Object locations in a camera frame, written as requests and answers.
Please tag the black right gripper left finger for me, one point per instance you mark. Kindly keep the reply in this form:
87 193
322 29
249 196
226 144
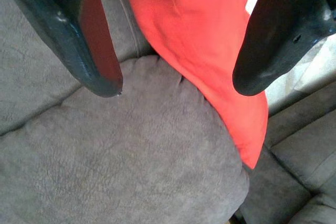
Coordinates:
65 32

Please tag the red pillow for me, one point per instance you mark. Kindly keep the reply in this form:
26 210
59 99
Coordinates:
197 51

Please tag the large grey fabric sofa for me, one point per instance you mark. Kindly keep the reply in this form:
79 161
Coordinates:
131 155

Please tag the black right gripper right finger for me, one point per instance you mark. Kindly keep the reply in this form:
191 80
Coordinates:
278 37

